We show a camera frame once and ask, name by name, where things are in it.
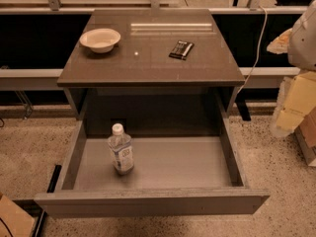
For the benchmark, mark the white bowl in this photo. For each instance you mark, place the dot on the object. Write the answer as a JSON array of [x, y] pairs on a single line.
[[100, 40]]

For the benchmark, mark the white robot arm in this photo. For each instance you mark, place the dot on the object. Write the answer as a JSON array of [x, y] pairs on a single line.
[[301, 50]]

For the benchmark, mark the open grey top drawer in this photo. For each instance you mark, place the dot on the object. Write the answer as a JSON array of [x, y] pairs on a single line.
[[171, 176]]

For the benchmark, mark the cardboard box bottom left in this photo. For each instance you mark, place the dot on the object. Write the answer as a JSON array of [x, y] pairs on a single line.
[[14, 221]]

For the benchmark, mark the cardboard box on right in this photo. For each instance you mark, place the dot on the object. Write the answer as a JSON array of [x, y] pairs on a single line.
[[306, 135]]

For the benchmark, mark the cardboard box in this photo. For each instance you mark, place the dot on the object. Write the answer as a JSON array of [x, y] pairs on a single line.
[[306, 135], [14, 221]]

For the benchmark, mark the black snack packet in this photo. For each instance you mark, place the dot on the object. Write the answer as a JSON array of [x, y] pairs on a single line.
[[181, 50]]

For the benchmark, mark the clear blue plastic bottle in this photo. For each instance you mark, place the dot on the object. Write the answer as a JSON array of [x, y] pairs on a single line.
[[121, 149]]

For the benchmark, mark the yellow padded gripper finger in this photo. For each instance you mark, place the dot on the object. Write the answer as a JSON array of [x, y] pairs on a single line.
[[295, 100], [279, 44]]

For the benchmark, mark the grey metal rail frame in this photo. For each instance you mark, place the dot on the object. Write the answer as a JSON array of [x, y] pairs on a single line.
[[29, 79]]

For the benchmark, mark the grey cabinet with counter top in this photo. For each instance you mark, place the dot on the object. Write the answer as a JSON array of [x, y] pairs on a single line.
[[139, 85]]

